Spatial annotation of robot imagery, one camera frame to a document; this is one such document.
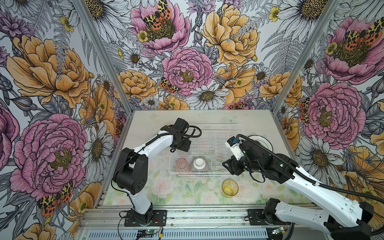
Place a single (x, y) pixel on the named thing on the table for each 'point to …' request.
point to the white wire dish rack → (207, 153)
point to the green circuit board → (147, 231)
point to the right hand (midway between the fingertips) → (230, 166)
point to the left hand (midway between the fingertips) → (181, 150)
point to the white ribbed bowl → (199, 164)
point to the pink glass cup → (182, 166)
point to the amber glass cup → (230, 187)
